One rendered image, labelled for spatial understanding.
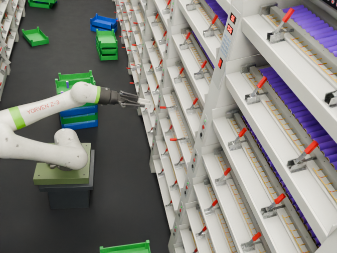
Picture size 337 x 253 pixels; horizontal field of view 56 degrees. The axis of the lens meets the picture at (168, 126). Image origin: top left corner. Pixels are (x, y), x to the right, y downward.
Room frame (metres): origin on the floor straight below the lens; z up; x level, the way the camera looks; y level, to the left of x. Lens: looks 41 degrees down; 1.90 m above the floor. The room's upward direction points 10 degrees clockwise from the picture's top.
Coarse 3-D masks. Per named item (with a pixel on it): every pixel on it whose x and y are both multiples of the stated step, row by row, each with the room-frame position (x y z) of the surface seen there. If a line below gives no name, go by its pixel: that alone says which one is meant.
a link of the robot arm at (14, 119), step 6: (12, 108) 1.17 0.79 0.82; (18, 108) 1.17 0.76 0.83; (0, 114) 1.11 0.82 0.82; (6, 114) 1.12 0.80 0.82; (12, 114) 1.13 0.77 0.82; (18, 114) 1.14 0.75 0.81; (0, 120) 1.08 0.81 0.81; (6, 120) 1.09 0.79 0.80; (12, 120) 1.11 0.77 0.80; (18, 120) 1.12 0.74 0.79; (12, 126) 1.09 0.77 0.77; (18, 126) 1.11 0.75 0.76; (24, 126) 1.14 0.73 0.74
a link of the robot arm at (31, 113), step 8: (56, 96) 1.31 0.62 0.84; (64, 96) 1.31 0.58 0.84; (24, 104) 1.22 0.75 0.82; (32, 104) 1.22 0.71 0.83; (40, 104) 1.23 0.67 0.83; (48, 104) 1.24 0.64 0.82; (56, 104) 1.26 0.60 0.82; (64, 104) 1.28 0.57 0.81; (72, 104) 1.31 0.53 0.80; (80, 104) 1.32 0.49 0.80; (24, 112) 1.16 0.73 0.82; (32, 112) 1.18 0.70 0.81; (40, 112) 1.20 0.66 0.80; (48, 112) 1.22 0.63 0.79; (56, 112) 1.26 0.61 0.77; (24, 120) 1.14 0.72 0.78; (32, 120) 1.16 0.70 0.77
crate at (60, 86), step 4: (92, 76) 2.19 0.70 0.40; (56, 80) 2.05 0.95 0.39; (64, 80) 2.10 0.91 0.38; (68, 80) 2.11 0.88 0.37; (72, 80) 2.12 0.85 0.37; (76, 80) 2.14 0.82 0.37; (80, 80) 2.15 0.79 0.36; (84, 80) 2.17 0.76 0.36; (88, 80) 2.18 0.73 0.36; (92, 80) 2.18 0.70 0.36; (56, 84) 2.05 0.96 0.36; (60, 84) 2.08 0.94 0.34; (64, 84) 2.09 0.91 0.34; (72, 84) 2.12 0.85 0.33; (92, 84) 2.18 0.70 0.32; (56, 88) 2.02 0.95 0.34; (60, 88) 2.05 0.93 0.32; (64, 88) 2.06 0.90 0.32; (68, 88) 2.07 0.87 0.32; (60, 92) 1.90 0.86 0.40
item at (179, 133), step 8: (168, 88) 1.62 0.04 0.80; (168, 96) 1.59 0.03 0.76; (168, 104) 1.52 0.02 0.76; (168, 112) 1.45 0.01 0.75; (176, 112) 1.44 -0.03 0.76; (176, 120) 1.38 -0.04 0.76; (176, 128) 1.32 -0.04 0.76; (176, 136) 1.28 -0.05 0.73; (184, 136) 1.25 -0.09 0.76; (192, 136) 1.25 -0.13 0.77; (184, 144) 1.20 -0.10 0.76; (184, 152) 1.14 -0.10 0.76; (184, 160) 1.12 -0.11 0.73
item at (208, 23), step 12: (180, 0) 1.57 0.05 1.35; (192, 0) 1.47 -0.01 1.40; (204, 0) 1.52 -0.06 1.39; (192, 12) 1.43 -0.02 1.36; (204, 12) 1.42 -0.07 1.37; (216, 12) 1.38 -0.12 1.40; (192, 24) 1.35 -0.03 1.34; (204, 24) 1.31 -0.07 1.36; (216, 24) 1.27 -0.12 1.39; (204, 36) 1.21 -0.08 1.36; (216, 36) 1.19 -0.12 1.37; (204, 48) 1.19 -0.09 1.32; (216, 48) 1.03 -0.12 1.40; (216, 60) 1.04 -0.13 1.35
